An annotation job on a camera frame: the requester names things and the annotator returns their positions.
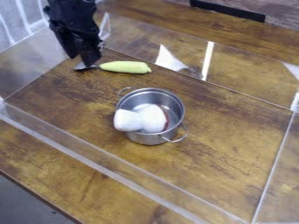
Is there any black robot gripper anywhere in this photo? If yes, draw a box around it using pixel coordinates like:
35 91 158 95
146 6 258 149
43 0 102 66

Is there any silver metal pot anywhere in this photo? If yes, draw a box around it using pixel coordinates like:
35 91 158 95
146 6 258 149
114 87 188 145

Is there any white and red plush mushroom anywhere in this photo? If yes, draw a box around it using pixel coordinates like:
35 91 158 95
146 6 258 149
114 104 168 134

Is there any black bar in background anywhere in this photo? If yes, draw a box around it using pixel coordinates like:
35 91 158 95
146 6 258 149
190 0 267 23

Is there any yellow handled metal spoon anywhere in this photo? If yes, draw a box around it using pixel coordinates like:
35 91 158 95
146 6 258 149
74 61 152 74

